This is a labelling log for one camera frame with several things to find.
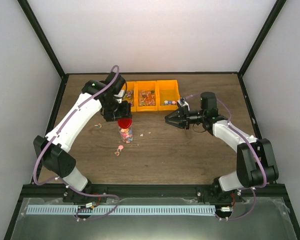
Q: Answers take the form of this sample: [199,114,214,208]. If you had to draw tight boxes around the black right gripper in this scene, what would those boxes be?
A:
[165,105,206,130]

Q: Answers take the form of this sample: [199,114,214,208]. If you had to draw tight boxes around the red jar lid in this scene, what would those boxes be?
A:
[117,118,133,129]

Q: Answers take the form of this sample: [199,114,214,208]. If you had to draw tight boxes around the orange candy bin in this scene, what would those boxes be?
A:
[135,80,159,112]
[122,81,137,113]
[157,79,181,111]

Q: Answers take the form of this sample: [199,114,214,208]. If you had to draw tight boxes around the clear plastic jar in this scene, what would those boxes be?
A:
[118,127,133,144]

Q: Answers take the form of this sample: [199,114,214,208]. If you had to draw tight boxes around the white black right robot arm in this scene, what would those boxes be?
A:
[164,92,279,202]

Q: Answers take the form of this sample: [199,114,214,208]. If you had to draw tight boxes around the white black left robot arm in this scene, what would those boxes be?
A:
[33,65,132,202]

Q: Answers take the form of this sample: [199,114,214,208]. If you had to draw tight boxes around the rainbow lollipop on table left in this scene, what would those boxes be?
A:
[94,123,102,129]

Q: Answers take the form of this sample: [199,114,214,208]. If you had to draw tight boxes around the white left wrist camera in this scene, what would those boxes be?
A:
[113,89,126,104]

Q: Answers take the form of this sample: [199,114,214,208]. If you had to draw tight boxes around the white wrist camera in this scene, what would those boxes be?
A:
[113,89,126,104]
[177,97,190,110]

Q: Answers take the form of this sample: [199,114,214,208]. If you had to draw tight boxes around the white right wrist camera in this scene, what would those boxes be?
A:
[177,97,190,110]

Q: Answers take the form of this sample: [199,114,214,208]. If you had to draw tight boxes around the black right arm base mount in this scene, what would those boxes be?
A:
[195,184,242,205]

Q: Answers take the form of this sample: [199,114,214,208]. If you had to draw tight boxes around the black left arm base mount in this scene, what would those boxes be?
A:
[62,182,108,204]

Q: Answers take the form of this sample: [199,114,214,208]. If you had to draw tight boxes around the light blue slotted cable duct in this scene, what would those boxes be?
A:
[25,204,216,217]

